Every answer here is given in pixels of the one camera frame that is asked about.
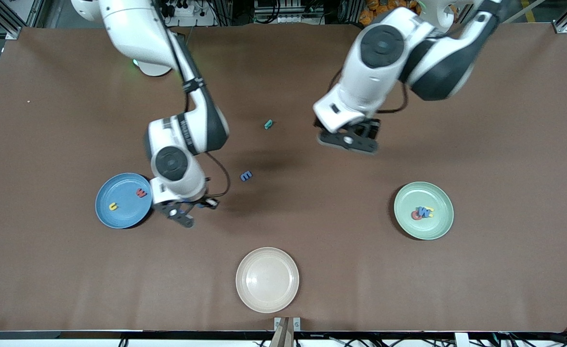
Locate blue plate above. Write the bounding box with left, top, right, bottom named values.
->
left=95, top=173, right=154, bottom=229

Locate light green plate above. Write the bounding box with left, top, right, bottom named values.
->
left=393, top=181, right=455, bottom=240

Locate brown table mat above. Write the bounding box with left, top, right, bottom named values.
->
left=0, top=23, right=567, bottom=333

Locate white power strip with plugs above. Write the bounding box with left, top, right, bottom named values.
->
left=168, top=0, right=216, bottom=27

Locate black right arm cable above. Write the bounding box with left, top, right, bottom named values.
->
left=153, top=0, right=231, bottom=199

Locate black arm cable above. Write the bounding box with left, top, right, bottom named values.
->
left=153, top=0, right=231, bottom=199
left=329, top=67, right=410, bottom=115

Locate long white power strip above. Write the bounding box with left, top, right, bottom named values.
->
left=253, top=0, right=326, bottom=26

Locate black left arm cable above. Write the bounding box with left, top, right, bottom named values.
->
left=329, top=67, right=410, bottom=115

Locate grey metal mount bracket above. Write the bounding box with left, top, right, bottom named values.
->
left=274, top=316, right=302, bottom=333

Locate beige plate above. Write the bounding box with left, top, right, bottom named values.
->
left=236, top=247, right=300, bottom=314

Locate orange snack bag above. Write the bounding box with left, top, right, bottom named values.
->
left=363, top=0, right=421, bottom=14

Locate tan mount pole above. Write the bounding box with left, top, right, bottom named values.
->
left=269, top=318, right=295, bottom=347

